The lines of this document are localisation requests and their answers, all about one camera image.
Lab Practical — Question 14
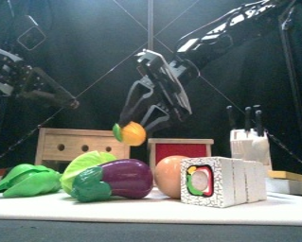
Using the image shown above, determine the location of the green toy corn husk piece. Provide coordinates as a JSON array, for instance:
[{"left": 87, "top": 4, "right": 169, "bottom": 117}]
[{"left": 111, "top": 122, "right": 125, "bottom": 144}]

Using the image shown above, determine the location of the wooden box with red panel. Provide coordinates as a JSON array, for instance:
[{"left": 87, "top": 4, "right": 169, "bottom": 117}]
[{"left": 147, "top": 137, "right": 216, "bottom": 182}]

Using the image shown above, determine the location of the wooden box with round holes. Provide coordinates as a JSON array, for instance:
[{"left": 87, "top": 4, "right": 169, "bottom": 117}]
[{"left": 34, "top": 127, "right": 131, "bottom": 174}]

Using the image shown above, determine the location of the orange toy peach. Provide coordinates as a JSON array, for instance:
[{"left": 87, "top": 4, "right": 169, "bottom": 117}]
[{"left": 152, "top": 154, "right": 191, "bottom": 200}]

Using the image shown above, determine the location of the purple toy eggplant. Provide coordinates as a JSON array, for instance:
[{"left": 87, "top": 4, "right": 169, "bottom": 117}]
[{"left": 69, "top": 158, "right": 155, "bottom": 203}]

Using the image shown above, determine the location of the light green toy lettuce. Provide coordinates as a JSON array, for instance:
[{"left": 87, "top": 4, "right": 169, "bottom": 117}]
[{"left": 57, "top": 149, "right": 119, "bottom": 197}]

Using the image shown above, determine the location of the white knife block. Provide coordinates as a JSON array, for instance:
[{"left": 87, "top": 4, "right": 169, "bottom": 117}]
[{"left": 228, "top": 127, "right": 272, "bottom": 174}]

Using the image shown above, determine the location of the white toy sushi roll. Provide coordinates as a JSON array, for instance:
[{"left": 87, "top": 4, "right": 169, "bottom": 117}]
[{"left": 179, "top": 156, "right": 268, "bottom": 209}]

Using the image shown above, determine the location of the white cutting board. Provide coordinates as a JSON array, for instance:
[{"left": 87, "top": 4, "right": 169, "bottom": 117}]
[{"left": 0, "top": 186, "right": 302, "bottom": 228}]

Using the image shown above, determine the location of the yellow toy slab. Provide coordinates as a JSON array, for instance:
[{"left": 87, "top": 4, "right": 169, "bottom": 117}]
[{"left": 267, "top": 169, "right": 302, "bottom": 182}]

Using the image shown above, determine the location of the white toy block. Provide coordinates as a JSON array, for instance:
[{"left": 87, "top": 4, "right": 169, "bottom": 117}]
[{"left": 264, "top": 177, "right": 302, "bottom": 197}]

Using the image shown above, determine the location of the black handled toy knife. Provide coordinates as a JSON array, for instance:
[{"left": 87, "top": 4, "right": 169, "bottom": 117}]
[
  {"left": 243, "top": 106, "right": 254, "bottom": 138},
  {"left": 251, "top": 104, "right": 267, "bottom": 138},
  {"left": 224, "top": 105, "right": 239, "bottom": 130}
]

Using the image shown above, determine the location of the vertical metal frame bar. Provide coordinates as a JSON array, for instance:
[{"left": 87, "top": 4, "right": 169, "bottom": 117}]
[{"left": 147, "top": 0, "right": 155, "bottom": 52}]

